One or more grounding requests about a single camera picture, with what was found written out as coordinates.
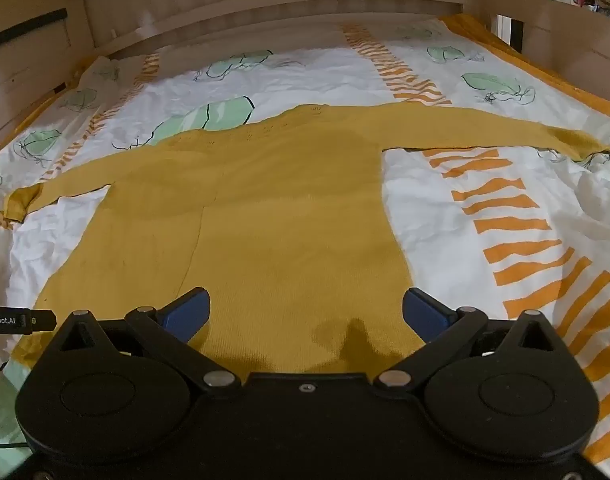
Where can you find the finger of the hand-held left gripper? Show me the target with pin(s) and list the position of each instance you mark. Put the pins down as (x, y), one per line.
(44, 322)

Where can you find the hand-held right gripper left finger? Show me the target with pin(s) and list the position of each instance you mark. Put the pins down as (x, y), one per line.
(187, 317)

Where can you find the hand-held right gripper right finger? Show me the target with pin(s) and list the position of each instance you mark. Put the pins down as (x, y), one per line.
(425, 317)

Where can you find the yellow knitted sweater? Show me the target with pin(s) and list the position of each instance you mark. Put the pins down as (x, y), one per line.
(285, 210)

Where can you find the white printed blanket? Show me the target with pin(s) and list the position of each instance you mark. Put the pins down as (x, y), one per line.
(485, 200)

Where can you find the orange bed sheet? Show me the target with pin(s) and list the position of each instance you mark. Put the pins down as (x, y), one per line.
(467, 22)

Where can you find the wooden bed frame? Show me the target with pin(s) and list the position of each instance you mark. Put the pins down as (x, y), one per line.
(285, 0)

